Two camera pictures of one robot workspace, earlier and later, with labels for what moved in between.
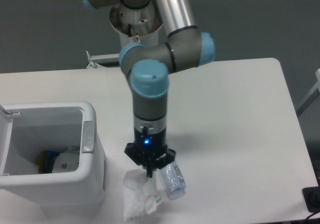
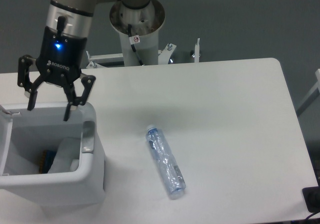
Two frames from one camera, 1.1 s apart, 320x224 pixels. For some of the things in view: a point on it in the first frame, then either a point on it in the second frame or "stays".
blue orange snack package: x=47 y=158 stays
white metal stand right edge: x=312 y=97 stays
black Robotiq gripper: x=147 y=147 -> x=58 y=62
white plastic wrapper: x=140 y=198 -> x=67 y=157
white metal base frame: x=106 y=58 stays
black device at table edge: x=311 y=195 stays
